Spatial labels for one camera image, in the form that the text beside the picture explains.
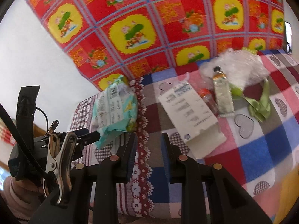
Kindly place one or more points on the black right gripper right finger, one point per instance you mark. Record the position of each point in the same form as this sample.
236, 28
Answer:
179, 168

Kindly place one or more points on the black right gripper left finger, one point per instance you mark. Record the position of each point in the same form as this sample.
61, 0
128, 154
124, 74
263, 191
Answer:
115, 169

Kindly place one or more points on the teal wet wipes packet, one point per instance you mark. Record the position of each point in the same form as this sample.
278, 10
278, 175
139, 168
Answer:
114, 111

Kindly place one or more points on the left hand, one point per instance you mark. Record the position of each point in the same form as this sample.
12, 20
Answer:
30, 186

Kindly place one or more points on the silver metal spring clip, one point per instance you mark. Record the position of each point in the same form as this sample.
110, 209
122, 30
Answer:
59, 158

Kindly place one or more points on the white printed paper card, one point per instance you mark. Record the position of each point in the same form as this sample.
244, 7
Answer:
197, 125

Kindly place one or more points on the plaid heart patterned bedsheet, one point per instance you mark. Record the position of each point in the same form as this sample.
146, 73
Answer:
262, 157

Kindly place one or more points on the clear tube bottle black cap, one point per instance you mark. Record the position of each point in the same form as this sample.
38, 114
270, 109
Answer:
223, 94

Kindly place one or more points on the small red bottle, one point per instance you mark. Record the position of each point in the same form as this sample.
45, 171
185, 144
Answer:
209, 100

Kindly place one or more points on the green ribbon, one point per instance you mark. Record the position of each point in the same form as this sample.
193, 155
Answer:
259, 109

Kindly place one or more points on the white crumpled plastic bag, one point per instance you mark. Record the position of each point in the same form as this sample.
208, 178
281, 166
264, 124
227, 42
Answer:
242, 68

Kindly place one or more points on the red floral quilt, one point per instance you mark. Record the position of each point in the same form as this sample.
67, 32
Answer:
108, 38

